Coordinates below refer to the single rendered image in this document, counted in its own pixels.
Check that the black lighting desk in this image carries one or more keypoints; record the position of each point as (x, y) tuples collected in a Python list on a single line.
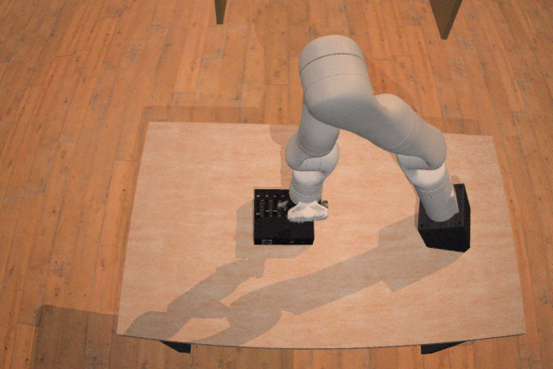
[(272, 227)]

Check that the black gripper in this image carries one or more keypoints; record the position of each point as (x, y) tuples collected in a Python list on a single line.
[(283, 206)]

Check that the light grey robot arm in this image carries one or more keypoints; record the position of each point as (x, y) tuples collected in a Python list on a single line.
[(337, 94)]

